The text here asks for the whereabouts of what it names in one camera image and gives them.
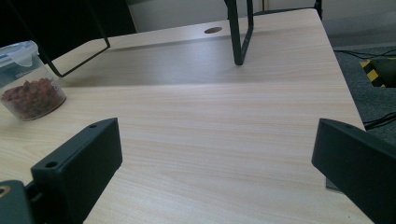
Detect dried red fruit pieces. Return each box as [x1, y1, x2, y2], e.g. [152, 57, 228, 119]
[1, 77, 66, 121]

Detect yellow black striped floor marker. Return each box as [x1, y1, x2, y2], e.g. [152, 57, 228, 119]
[360, 59, 387, 88]

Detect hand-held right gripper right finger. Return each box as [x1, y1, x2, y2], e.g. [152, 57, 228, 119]
[311, 118, 396, 224]

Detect clear plastic container with lid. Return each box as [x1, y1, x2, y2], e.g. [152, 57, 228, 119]
[0, 40, 67, 121]

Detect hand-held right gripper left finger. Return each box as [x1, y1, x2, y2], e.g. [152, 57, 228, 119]
[30, 117, 123, 224]

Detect black metal stand frame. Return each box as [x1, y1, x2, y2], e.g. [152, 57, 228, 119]
[223, 0, 323, 66]
[6, 0, 111, 78]

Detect black cable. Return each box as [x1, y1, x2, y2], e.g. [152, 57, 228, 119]
[362, 112, 396, 131]
[333, 48, 396, 61]

